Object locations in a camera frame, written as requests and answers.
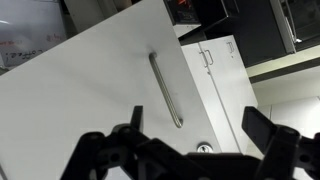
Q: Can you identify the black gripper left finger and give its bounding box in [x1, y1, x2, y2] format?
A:
[60, 106, 214, 180]

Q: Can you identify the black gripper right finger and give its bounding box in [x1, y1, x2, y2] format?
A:
[242, 106, 320, 180]

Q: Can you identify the white cabinet door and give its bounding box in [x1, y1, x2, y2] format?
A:
[0, 0, 220, 180]

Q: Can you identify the silver cabinet lock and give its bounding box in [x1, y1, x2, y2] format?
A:
[197, 143, 213, 153]

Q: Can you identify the white neighbouring upper cabinet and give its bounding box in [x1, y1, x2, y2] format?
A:
[182, 35, 258, 153]

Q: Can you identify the black microwave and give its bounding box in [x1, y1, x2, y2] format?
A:
[164, 0, 320, 67]

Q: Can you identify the small whiteboard sign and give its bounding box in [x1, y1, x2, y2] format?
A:
[0, 0, 67, 68]

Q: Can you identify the metal cabinet door handle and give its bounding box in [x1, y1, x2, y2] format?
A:
[148, 52, 183, 128]

